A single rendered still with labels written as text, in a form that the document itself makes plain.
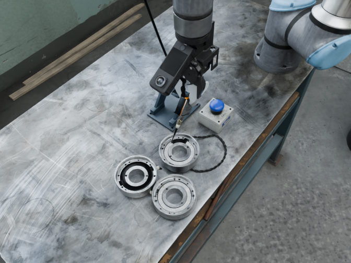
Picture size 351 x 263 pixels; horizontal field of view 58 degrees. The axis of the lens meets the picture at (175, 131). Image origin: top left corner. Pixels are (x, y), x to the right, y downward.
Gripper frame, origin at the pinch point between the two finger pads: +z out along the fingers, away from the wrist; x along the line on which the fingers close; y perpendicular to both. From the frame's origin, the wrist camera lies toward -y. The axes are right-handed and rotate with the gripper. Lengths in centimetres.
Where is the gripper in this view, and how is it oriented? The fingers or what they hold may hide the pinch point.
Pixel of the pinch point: (186, 101)
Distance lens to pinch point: 78.7
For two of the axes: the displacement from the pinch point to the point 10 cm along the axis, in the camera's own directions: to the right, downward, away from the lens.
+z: 0.3, 5.9, 8.0
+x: -7.6, -5.0, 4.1
